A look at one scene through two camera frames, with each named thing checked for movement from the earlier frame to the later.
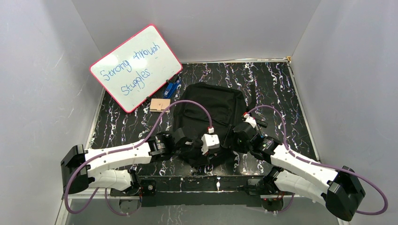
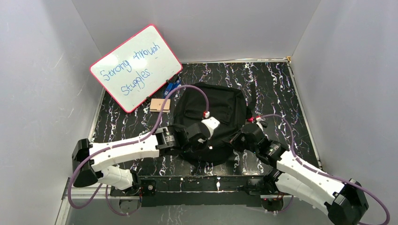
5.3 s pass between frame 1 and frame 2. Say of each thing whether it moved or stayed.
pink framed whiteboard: stayed
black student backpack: stayed
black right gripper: moved
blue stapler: stayed
